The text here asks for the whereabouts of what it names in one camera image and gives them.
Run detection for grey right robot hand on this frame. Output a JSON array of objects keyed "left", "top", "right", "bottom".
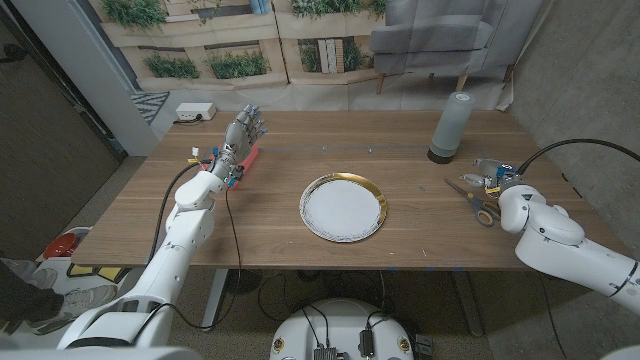
[{"left": 460, "top": 158, "right": 521, "bottom": 194}]

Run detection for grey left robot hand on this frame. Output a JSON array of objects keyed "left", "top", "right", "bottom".
[{"left": 207, "top": 103, "right": 269, "bottom": 189}]

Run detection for grey yellow handled scissors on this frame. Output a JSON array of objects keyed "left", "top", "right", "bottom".
[{"left": 443, "top": 178, "right": 502, "bottom": 228}]

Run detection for gold rimmed paper plate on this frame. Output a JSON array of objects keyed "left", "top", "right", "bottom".
[{"left": 298, "top": 172, "right": 389, "bottom": 244}]

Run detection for red sponge block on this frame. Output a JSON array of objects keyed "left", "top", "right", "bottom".
[{"left": 202, "top": 143, "right": 260, "bottom": 190}]

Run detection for white power strip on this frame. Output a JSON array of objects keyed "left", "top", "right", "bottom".
[{"left": 174, "top": 102, "right": 218, "bottom": 123}]

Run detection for printed room backdrop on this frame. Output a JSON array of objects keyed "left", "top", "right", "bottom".
[{"left": 87, "top": 0, "right": 544, "bottom": 112}]

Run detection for grey table leg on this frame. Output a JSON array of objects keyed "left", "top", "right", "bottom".
[{"left": 452, "top": 271, "right": 485, "bottom": 337}]

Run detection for white table leg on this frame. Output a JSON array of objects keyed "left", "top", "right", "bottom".
[{"left": 201, "top": 268, "right": 229, "bottom": 332}]

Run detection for red bowl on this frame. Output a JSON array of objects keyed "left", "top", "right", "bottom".
[{"left": 42, "top": 232, "right": 79, "bottom": 260}]

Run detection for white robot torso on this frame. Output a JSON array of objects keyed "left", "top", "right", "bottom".
[{"left": 268, "top": 298, "right": 415, "bottom": 360}]

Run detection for black adapter on torso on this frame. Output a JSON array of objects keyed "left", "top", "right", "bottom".
[{"left": 358, "top": 328, "right": 375, "bottom": 359}]

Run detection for dark trousered person leg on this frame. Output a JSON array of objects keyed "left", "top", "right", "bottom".
[{"left": 0, "top": 259, "right": 65, "bottom": 324}]

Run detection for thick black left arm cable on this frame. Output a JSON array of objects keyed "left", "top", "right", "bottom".
[{"left": 148, "top": 162, "right": 214, "bottom": 264}]

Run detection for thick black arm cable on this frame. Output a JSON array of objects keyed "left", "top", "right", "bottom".
[
  {"left": 517, "top": 138, "right": 640, "bottom": 176},
  {"left": 148, "top": 162, "right": 214, "bottom": 264}
]

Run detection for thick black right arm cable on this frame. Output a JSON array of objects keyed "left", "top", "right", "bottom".
[{"left": 517, "top": 138, "right": 640, "bottom": 176}]

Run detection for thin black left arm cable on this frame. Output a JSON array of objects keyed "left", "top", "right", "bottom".
[{"left": 132, "top": 189, "right": 241, "bottom": 346}]

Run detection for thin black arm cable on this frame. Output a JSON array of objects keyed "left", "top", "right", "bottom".
[
  {"left": 132, "top": 189, "right": 241, "bottom": 346},
  {"left": 539, "top": 272, "right": 569, "bottom": 360}
]

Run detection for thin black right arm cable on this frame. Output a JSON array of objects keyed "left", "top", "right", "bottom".
[{"left": 539, "top": 272, "right": 569, "bottom": 360}]

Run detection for black door handle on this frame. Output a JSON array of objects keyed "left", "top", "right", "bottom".
[{"left": 0, "top": 43, "right": 26, "bottom": 64}]

